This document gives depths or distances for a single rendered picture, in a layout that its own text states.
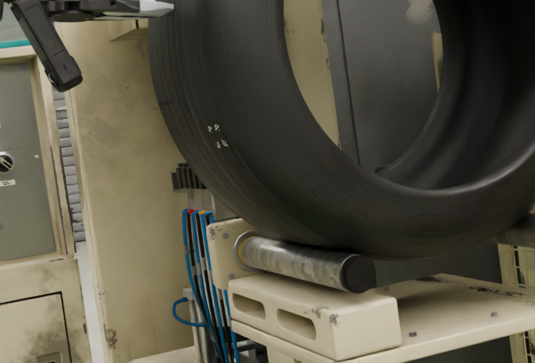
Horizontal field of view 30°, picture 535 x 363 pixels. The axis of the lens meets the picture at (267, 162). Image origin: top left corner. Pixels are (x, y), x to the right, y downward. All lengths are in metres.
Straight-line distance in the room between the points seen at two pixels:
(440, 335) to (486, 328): 0.06
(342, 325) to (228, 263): 0.35
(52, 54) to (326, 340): 0.45
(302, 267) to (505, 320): 0.26
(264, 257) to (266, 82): 0.35
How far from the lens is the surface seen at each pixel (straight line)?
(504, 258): 1.74
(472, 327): 1.27
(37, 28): 1.15
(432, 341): 1.23
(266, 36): 1.11
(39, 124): 1.81
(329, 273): 1.19
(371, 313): 1.18
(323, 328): 1.18
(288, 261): 1.30
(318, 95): 1.55
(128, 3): 1.16
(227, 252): 1.47
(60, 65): 1.15
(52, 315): 1.77
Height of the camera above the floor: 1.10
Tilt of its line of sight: 3 degrees down
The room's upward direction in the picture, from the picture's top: 8 degrees counter-clockwise
